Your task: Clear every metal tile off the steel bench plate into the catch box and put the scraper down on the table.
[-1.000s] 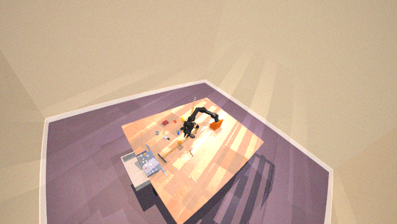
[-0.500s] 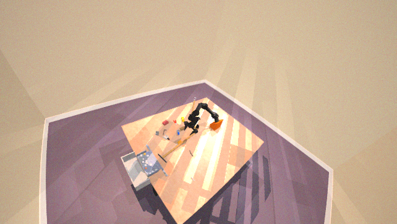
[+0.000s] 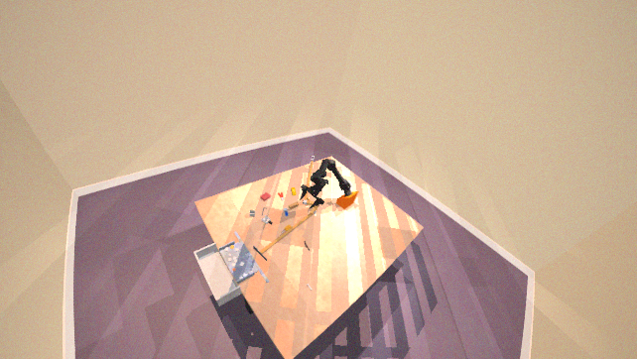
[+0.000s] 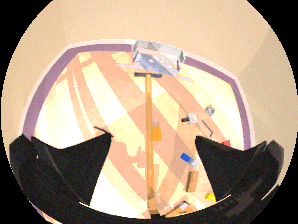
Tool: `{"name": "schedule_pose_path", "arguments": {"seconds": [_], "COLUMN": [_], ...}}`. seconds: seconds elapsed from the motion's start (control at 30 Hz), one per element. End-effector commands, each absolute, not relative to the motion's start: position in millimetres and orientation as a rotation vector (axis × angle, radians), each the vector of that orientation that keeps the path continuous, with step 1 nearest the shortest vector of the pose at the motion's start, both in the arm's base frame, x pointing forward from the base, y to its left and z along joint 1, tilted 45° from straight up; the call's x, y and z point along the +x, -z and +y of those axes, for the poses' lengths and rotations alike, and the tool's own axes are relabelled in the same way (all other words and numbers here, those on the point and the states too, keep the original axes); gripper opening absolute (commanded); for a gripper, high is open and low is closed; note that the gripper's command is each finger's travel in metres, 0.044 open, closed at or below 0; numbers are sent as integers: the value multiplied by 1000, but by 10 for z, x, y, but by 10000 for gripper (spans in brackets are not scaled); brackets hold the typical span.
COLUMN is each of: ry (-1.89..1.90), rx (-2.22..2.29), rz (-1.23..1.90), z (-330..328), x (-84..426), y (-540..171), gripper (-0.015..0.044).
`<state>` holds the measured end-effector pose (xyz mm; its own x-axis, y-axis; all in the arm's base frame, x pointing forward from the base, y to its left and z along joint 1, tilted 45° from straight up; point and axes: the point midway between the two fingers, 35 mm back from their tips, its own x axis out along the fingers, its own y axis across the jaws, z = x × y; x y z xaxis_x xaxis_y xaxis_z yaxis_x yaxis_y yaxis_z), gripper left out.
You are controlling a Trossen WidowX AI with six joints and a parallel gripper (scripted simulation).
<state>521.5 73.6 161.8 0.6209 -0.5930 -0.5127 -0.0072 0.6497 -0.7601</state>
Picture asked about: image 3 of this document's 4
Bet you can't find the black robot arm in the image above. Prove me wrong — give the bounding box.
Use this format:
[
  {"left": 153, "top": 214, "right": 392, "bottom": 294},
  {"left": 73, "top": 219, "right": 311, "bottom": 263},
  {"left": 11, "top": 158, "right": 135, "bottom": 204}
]
[{"left": 307, "top": 159, "right": 353, "bottom": 196}]

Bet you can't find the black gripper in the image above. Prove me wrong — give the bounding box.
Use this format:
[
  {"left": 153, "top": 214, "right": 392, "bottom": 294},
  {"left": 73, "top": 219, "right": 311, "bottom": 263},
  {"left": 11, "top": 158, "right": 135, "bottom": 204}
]
[{"left": 300, "top": 184, "right": 324, "bottom": 209}]

